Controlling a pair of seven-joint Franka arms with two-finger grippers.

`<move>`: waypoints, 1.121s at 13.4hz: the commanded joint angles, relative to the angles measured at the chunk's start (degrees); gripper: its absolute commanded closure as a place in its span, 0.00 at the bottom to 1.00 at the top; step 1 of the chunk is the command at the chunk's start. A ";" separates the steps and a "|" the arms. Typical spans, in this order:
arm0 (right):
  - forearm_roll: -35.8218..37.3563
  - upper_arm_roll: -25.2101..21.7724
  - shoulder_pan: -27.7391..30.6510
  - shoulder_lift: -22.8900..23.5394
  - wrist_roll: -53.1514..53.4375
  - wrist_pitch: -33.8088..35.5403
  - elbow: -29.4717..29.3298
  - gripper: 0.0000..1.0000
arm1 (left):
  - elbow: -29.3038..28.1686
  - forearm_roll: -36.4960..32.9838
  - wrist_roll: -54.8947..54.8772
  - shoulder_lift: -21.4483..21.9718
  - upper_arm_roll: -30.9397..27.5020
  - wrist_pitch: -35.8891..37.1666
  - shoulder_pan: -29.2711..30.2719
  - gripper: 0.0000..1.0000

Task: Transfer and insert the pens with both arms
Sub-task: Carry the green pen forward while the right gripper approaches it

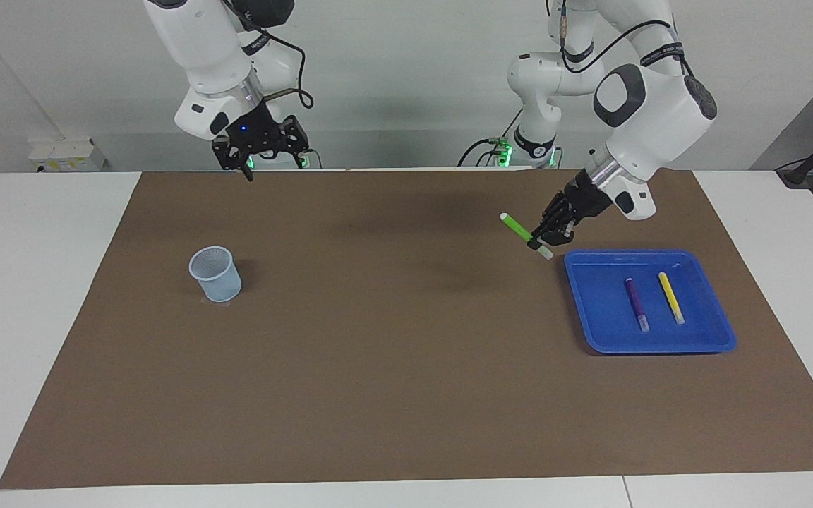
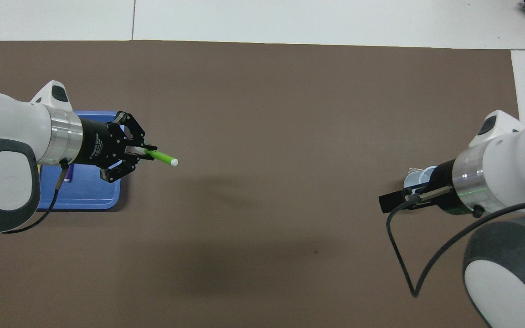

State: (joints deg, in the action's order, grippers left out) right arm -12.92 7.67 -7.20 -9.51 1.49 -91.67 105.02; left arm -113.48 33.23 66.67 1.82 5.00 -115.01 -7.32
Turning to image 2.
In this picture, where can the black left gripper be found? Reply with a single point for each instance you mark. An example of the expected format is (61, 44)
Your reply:
(98, 143)

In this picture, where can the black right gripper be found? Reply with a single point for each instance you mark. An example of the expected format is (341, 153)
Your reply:
(445, 187)

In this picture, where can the green highlighter pen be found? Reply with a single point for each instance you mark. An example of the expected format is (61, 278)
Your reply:
(162, 157)

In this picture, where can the purple highlighter pen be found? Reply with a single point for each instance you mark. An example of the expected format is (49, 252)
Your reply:
(69, 174)

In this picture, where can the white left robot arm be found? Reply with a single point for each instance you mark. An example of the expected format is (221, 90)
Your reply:
(2, 123)

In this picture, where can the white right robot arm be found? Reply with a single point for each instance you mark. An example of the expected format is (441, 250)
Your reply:
(517, 155)

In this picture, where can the translucent plastic cup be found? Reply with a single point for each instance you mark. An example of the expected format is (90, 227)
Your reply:
(415, 180)

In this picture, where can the blue plastic tray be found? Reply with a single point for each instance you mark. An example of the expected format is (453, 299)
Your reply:
(84, 196)

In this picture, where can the large brown table mat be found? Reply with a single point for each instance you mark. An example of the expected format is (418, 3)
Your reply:
(262, 136)

